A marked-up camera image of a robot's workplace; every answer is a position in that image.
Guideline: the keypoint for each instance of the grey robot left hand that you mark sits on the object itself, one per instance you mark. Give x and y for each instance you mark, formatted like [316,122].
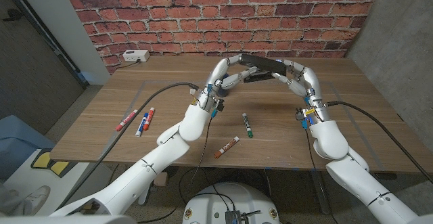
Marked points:
[214,75]

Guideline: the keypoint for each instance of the white power strip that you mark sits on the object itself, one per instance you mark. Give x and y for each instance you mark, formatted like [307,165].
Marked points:
[136,55]

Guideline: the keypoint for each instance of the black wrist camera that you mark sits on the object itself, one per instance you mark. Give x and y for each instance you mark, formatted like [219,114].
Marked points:
[220,105]
[299,114]

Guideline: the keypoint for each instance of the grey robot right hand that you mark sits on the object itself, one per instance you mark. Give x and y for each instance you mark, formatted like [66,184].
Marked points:
[311,80]

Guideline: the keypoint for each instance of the red brick print backdrop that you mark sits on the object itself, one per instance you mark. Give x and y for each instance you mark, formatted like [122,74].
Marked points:
[220,21]

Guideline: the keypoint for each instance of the blue plastic bin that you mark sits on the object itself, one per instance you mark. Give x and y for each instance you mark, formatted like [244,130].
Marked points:
[17,139]

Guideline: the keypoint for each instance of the green dry erase marker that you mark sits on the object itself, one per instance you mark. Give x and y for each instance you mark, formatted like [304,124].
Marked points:
[247,126]

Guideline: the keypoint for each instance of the grey table leg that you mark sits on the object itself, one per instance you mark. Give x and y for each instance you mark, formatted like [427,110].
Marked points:
[321,197]

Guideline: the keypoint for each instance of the orange dry erase marker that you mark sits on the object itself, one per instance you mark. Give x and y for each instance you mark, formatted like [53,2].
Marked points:
[226,147]

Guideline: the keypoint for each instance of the seated person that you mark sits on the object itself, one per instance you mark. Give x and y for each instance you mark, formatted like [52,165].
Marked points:
[35,195]

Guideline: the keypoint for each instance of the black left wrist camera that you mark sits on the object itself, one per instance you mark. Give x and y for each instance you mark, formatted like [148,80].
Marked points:
[220,105]

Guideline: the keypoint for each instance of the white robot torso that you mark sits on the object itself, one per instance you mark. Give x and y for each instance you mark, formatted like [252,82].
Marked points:
[230,200]

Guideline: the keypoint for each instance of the blue dry erase marker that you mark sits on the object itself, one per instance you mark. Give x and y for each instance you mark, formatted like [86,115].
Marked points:
[141,126]

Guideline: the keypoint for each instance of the dark wooden door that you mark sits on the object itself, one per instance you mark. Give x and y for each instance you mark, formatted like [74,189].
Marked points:
[27,75]

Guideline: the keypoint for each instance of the yellow black floor pad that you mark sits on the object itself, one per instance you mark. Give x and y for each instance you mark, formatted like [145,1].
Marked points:
[44,159]

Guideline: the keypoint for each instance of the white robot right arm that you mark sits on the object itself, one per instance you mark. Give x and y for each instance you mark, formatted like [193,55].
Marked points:
[355,180]

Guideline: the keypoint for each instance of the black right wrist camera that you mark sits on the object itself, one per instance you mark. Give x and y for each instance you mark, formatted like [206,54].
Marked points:
[299,114]

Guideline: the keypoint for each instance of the red dry erase marker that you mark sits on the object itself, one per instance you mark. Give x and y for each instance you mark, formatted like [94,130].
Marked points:
[149,119]
[126,119]

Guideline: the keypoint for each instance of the grey finned torso module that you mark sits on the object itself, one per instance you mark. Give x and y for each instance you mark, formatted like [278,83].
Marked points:
[232,218]

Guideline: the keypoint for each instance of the beige box under table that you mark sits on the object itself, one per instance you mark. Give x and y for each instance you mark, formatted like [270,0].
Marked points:
[163,180]

